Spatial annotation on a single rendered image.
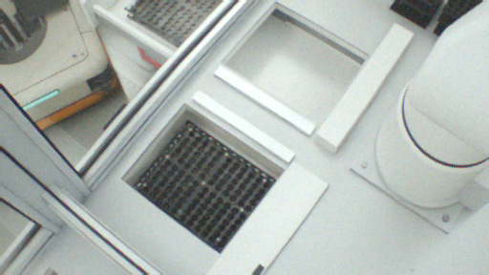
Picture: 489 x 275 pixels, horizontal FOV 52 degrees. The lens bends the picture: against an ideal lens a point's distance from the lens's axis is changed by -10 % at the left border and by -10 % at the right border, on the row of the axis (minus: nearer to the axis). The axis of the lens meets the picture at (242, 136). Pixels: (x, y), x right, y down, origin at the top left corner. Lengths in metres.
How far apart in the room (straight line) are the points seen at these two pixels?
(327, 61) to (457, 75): 0.79
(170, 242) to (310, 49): 0.57
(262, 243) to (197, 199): 0.17
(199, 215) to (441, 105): 0.65
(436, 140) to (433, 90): 0.33
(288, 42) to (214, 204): 0.44
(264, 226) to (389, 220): 0.23
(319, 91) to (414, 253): 0.44
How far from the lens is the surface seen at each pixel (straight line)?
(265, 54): 1.28
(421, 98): 0.53
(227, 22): 1.14
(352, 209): 1.02
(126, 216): 1.04
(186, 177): 1.09
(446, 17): 1.20
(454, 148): 0.84
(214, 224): 1.08
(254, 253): 0.97
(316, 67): 1.27
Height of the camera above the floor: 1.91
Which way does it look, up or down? 66 degrees down
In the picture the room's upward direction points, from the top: 7 degrees counter-clockwise
